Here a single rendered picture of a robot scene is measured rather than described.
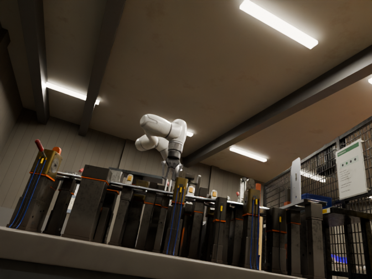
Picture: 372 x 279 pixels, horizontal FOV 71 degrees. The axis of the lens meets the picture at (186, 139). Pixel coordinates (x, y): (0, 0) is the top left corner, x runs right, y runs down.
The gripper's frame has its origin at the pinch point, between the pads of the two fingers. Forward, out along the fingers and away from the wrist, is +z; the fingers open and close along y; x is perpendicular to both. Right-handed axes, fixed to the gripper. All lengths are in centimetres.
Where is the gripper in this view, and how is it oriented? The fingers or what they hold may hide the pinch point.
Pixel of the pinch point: (168, 186)
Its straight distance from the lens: 148.2
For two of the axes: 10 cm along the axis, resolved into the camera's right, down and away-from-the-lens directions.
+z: -1.5, 9.0, -4.1
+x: 1.0, -4.0, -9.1
